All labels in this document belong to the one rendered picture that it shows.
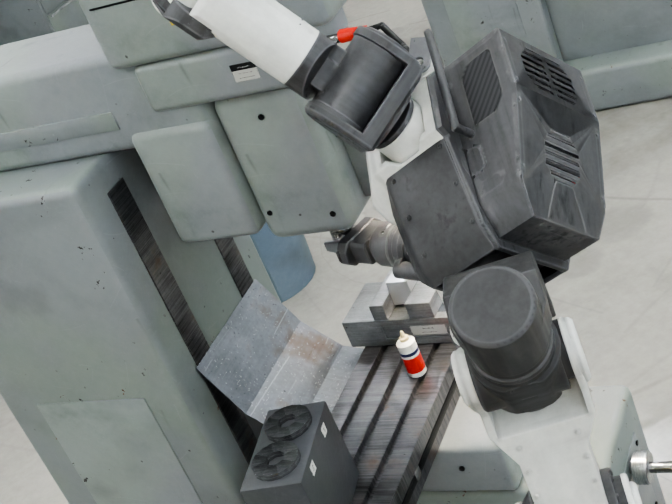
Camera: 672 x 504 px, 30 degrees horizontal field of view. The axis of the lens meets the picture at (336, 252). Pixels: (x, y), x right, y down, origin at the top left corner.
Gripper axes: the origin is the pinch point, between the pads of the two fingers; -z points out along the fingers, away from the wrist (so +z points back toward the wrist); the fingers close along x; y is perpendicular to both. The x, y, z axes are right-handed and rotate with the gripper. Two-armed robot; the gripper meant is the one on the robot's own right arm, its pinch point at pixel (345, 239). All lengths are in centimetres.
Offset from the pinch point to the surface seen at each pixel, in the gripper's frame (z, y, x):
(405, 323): -1.8, 27.5, -7.6
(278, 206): -1.1, -15.2, 10.9
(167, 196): -20.8, -22.1, 19.7
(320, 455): 17.3, 18.4, 39.3
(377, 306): -6.6, 22.6, -6.3
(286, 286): -181, 117, -111
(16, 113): -45, -45, 27
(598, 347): -41, 123, -111
